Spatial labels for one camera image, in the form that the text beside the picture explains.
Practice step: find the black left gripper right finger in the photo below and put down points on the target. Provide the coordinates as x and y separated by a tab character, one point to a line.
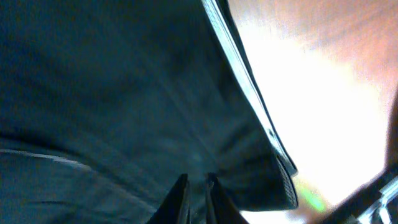
219	207

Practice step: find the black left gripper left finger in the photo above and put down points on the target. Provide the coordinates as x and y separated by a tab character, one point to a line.
175	209

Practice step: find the dark black shorts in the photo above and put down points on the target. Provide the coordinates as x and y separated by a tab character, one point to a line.
105	104

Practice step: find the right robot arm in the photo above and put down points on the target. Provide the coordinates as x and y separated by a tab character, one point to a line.
376	200

